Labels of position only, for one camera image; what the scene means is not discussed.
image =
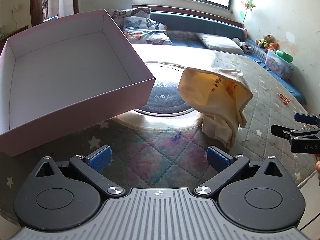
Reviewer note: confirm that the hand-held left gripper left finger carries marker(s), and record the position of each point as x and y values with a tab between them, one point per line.
100	158

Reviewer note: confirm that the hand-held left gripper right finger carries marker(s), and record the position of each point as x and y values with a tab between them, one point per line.
217	158

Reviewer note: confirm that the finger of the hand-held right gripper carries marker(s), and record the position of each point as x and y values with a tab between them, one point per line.
278	130
303	118

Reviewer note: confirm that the cream canvas shopping bag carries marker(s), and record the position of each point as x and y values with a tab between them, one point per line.
217	110

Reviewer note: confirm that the pink cardboard box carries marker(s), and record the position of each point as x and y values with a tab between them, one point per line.
62	67

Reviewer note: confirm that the grey quilted star table cover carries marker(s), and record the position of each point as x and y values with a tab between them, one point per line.
160	155

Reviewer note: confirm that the clear plastic storage box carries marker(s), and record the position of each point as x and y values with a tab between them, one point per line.
277	66

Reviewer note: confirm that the green plastic bottle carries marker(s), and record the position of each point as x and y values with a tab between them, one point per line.
285	56

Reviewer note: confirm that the orange plush toy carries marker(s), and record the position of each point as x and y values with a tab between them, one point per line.
273	47

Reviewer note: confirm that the round black induction cooktop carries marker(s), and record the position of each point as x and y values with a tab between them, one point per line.
165	97

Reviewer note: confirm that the brown plush bear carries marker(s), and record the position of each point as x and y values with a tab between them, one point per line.
265	40

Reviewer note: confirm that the black and white plush cow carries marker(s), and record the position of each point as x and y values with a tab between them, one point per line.
243	46

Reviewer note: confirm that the pink plush toy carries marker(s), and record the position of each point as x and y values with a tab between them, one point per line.
245	32

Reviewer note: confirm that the white pillow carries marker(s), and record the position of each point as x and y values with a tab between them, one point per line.
220	42

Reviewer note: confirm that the colourful pinwheel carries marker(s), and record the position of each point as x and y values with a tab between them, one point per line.
248	5

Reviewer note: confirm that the blue sofa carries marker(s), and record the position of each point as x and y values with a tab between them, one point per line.
195	23

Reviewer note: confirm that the dark wooden door frame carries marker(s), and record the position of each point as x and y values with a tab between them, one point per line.
35	5

